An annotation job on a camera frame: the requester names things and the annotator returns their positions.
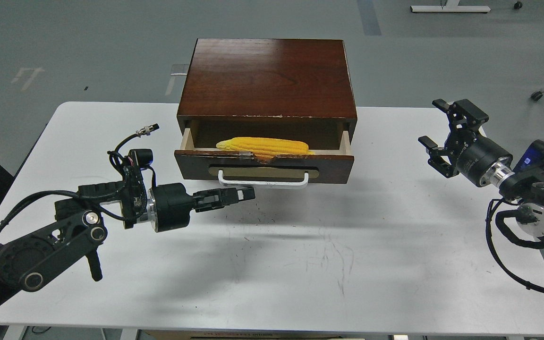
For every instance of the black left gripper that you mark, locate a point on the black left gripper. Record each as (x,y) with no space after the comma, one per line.
(172,205)

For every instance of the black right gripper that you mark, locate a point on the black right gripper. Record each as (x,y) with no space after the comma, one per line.
(472,156)

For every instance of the wooden drawer with white handle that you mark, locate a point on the wooden drawer with white handle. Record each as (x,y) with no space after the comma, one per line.
(330,162)

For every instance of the yellow corn cob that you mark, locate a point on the yellow corn cob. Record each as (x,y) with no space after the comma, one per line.
(264,149)

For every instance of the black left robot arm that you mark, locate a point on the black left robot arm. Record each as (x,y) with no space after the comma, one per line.
(31,261)

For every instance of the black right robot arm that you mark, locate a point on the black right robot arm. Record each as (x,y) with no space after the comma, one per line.
(523,185)

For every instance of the dark wooden drawer cabinet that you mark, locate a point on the dark wooden drawer cabinet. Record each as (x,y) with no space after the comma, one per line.
(242,78)

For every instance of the white table leg base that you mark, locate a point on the white table leg base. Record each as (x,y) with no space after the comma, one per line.
(450,6)

